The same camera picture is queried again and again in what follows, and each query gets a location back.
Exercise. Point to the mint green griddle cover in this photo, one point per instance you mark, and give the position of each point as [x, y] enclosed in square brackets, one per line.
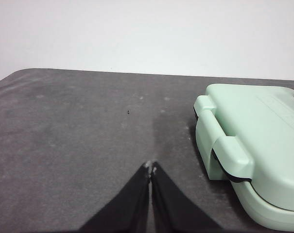
[258, 121]

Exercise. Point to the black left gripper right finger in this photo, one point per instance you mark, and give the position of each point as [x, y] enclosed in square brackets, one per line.
[173, 208]

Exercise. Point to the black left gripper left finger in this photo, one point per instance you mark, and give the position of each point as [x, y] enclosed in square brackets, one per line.
[129, 208]

